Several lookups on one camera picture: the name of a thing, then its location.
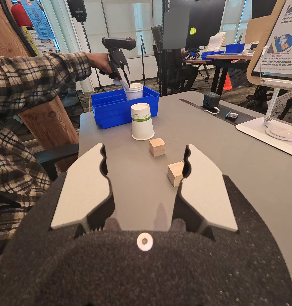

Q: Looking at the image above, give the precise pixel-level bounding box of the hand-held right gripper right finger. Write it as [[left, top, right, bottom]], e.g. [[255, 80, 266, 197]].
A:
[[172, 144, 239, 234]]

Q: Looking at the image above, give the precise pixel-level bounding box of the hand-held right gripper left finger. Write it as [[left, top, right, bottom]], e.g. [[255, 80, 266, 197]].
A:
[[51, 143, 115, 233]]

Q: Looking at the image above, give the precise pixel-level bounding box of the blue plastic bin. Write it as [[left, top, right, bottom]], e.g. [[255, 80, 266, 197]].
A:
[[225, 43, 246, 54], [91, 86, 160, 130], [201, 51, 225, 60]]

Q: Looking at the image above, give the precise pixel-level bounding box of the wooden cube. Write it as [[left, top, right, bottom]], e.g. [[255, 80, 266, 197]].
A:
[[167, 161, 185, 187], [149, 138, 166, 158]]

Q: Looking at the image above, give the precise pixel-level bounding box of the person's left forearm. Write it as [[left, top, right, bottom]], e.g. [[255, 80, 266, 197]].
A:
[[0, 51, 92, 114]]

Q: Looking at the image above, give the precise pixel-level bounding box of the person's left hand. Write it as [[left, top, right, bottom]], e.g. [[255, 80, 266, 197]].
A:
[[86, 52, 117, 81]]

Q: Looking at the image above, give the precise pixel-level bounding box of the black chair armrest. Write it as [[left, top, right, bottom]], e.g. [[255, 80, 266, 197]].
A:
[[34, 143, 79, 181]]

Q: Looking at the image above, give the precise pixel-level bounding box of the brown wooden furniture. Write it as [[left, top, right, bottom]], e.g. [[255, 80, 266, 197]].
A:
[[0, 0, 80, 173]]

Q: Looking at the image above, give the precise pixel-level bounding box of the blue printed notice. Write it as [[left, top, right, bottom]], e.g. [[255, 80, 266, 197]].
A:
[[20, 0, 55, 40]]

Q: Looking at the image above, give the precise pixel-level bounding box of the white document stand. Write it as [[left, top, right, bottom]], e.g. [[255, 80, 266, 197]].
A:
[[236, 79, 292, 159]]

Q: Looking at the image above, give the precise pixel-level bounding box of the black charger with display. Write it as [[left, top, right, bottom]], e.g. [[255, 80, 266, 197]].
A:
[[203, 92, 221, 110]]

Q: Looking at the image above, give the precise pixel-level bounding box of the white paper holder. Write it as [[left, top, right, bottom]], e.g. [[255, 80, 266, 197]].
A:
[[206, 32, 227, 52]]

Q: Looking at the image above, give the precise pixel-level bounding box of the large black monitor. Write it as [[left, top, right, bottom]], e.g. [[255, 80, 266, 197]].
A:
[[169, 0, 227, 48]]

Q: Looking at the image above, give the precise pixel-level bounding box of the red fire extinguisher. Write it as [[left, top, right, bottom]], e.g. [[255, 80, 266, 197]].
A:
[[11, 1, 34, 27]]

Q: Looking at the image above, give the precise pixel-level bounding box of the orange traffic cone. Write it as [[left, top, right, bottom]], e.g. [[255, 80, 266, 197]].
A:
[[223, 72, 233, 91]]

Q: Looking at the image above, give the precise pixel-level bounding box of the wood-edged office desk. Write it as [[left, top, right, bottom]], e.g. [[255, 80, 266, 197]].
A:
[[183, 54, 254, 96]]

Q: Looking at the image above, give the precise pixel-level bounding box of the white printed paper sheet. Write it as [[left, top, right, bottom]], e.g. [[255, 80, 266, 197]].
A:
[[270, 91, 292, 120]]

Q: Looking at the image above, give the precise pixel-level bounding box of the tan-edged display board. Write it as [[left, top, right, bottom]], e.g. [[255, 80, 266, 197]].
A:
[[245, 0, 292, 93]]

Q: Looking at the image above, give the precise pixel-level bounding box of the printed instruction sheet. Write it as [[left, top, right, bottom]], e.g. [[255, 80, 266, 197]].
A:
[[252, 0, 292, 77]]

